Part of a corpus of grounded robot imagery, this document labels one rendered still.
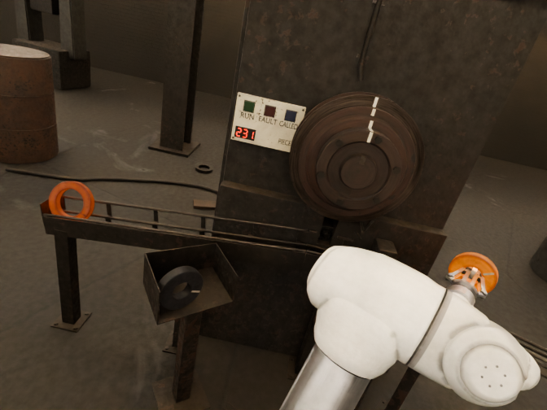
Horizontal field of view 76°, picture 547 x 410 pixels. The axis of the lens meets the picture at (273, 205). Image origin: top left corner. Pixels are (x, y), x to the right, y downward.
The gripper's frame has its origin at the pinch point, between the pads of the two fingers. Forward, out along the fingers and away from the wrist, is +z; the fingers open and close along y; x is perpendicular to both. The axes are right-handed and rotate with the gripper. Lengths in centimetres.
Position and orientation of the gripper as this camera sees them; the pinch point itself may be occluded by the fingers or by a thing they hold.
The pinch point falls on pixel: (474, 270)
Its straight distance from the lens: 145.4
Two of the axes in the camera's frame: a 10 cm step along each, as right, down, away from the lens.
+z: 6.4, -2.8, 7.2
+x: 1.7, -8.6, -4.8
